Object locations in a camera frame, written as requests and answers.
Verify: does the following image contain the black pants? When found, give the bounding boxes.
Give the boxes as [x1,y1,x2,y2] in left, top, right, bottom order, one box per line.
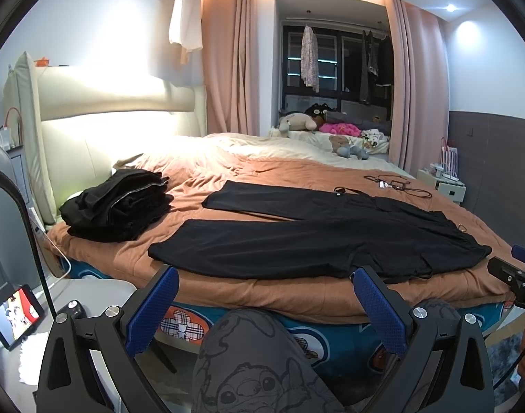
[148,181,492,283]

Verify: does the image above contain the stack of folded black clothes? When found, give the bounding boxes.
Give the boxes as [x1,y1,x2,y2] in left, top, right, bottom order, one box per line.
[60,169,173,242]

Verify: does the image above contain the grey cartoon-print trouser leg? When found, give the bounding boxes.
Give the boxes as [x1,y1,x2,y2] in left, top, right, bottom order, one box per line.
[192,309,345,412]

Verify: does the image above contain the white bedside drawer cabinet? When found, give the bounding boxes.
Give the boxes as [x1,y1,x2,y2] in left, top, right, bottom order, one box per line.
[416,170,466,205]

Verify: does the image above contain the smartphone with lit screen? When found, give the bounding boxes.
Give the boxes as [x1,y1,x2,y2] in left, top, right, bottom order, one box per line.
[0,284,45,350]

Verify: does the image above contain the cream bed sheet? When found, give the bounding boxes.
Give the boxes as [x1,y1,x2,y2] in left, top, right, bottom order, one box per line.
[204,131,413,178]

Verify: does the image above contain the white patterned cloth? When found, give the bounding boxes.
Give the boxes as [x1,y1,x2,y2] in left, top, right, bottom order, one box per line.
[361,129,389,155]

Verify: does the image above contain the grey and brown plush toy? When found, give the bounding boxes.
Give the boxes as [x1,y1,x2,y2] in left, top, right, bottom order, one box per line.
[329,135,369,160]

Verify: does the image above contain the cream padded headboard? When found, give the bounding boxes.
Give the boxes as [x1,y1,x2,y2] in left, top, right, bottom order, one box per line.
[3,53,207,225]

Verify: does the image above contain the pink garment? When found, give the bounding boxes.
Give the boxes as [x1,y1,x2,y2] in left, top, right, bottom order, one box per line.
[319,122,361,137]

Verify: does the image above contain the beige plush toy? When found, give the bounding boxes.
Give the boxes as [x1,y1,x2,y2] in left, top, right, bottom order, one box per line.
[277,112,318,137]

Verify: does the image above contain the black plush toy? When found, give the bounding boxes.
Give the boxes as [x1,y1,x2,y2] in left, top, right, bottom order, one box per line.
[304,104,332,130]

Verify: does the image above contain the pink curtain right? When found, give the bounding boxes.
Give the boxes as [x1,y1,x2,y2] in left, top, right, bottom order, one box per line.
[384,0,449,175]

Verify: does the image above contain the pink curtain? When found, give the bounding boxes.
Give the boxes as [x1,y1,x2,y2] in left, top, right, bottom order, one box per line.
[202,0,259,135]
[384,0,449,175]

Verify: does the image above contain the floral hanging garment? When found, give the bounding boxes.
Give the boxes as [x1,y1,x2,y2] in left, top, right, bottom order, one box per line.
[300,25,319,92]

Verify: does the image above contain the white hanging shirt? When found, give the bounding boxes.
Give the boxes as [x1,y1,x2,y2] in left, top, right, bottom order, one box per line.
[168,0,203,64]

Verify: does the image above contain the pink curtain left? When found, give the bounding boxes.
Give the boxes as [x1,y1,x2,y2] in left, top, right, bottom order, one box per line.
[202,0,259,135]

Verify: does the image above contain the dark hanging garment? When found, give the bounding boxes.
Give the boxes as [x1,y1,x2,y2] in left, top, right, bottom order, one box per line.
[360,31,378,105]

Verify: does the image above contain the black cable bundle on bed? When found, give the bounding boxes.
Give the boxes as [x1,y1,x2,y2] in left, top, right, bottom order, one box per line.
[333,172,433,200]

